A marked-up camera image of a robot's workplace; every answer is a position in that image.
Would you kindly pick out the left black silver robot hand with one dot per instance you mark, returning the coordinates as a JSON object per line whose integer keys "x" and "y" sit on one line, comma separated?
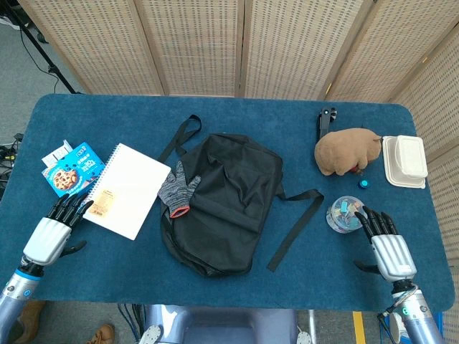
{"x": 46, "y": 240}

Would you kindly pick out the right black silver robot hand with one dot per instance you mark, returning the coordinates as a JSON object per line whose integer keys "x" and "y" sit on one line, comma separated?
{"x": 392, "y": 254}

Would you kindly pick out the white spiral notebook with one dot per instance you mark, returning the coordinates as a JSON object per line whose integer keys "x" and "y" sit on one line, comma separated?
{"x": 129, "y": 186}

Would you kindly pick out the black backpack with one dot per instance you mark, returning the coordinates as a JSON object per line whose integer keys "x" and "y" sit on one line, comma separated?
{"x": 229, "y": 208}

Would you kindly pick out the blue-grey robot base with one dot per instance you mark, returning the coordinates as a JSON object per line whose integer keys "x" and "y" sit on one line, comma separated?
{"x": 215, "y": 326}

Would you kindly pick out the clear jar of colourful clips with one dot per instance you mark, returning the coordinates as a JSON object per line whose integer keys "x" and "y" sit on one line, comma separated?
{"x": 342, "y": 215}

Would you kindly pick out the blue felt table cover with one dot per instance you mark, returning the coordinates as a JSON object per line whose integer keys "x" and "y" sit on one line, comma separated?
{"x": 107, "y": 268}

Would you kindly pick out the blue cookie box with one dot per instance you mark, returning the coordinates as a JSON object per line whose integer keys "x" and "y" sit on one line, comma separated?
{"x": 71, "y": 172}

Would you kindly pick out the brown shoe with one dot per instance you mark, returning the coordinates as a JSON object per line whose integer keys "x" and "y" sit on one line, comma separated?
{"x": 102, "y": 335}
{"x": 32, "y": 315}

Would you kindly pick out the small blue bottle cap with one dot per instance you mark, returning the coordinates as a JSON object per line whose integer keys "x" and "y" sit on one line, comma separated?
{"x": 363, "y": 183}

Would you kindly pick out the white lidded lunch container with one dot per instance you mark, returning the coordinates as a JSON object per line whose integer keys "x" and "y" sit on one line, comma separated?
{"x": 405, "y": 161}

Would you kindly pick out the brown plush capybara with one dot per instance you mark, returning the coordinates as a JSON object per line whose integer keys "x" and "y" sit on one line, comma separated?
{"x": 344, "y": 150}

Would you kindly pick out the grey knit glove orange cuff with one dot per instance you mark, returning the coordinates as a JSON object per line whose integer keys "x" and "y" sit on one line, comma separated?
{"x": 175, "y": 190}

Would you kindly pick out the black handheld clamp tool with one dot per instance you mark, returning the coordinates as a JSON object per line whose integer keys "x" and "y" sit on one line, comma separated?
{"x": 325, "y": 120}

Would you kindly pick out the black tripod stand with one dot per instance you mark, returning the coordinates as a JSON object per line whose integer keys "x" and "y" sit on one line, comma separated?
{"x": 43, "y": 53}

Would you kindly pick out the woven folding screen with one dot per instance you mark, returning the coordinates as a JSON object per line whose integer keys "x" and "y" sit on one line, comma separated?
{"x": 193, "y": 46}

